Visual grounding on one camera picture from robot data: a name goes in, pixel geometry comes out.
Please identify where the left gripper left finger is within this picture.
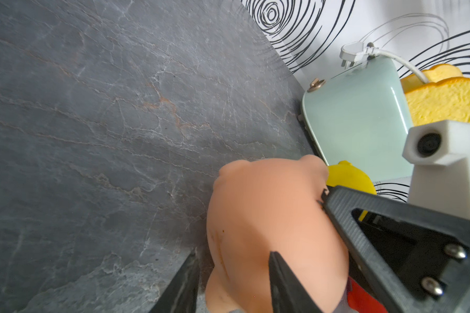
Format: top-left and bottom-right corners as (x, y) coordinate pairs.
(149, 250), (201, 313)

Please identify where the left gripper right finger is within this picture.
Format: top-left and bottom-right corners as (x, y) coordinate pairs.
(268, 252), (322, 313)

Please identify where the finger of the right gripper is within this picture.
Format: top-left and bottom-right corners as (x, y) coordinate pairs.
(321, 186), (470, 312)

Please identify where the pink piggy bank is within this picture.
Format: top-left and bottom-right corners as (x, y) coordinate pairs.
(205, 155), (349, 312)

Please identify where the red piggy bank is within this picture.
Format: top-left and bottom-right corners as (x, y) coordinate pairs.
(347, 277), (388, 313)

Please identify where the yellow piggy bank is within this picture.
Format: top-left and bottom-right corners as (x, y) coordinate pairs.
(326, 160), (377, 222)

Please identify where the mint green toaster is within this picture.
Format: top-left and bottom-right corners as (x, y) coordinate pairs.
(301, 57), (413, 181)

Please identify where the front toast slice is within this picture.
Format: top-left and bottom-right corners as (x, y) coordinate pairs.
(406, 77), (470, 127)

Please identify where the toast slice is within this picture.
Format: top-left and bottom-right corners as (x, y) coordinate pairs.
(406, 77), (470, 127)
(400, 64), (463, 93)

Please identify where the back toast slice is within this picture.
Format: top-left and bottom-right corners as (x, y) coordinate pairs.
(400, 64), (463, 93)

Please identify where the white toaster power cord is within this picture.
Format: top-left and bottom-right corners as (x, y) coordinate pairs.
(339, 40), (432, 85)

